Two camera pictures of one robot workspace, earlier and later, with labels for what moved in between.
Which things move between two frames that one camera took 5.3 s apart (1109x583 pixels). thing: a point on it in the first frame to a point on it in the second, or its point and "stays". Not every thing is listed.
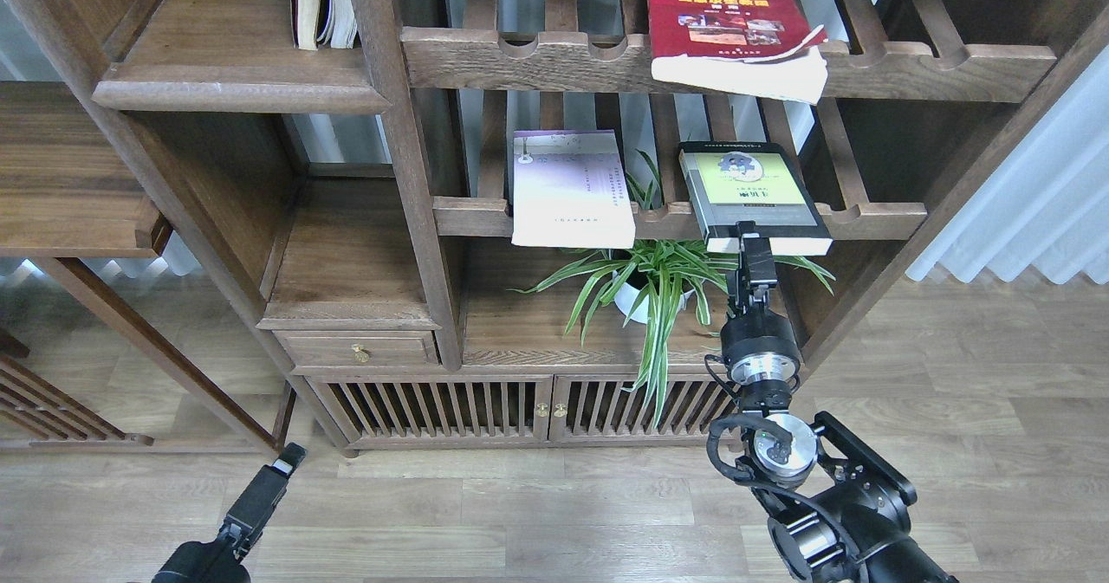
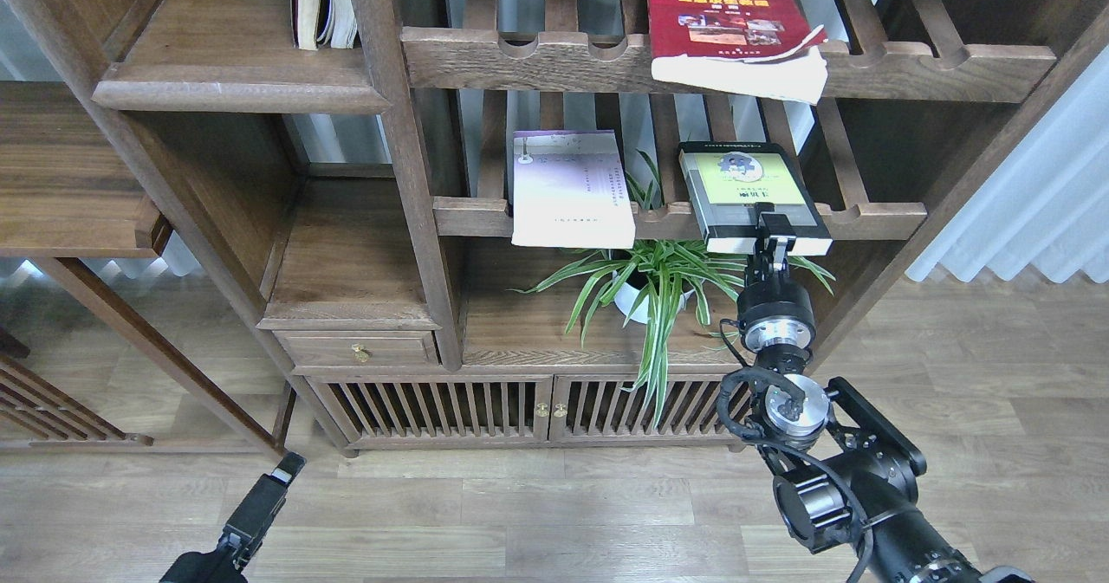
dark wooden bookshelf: x=555 y=206 stays
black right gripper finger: x=759 y=261 to x=781 y=239
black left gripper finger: x=246 y=521 stays
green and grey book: x=754 y=182 stays
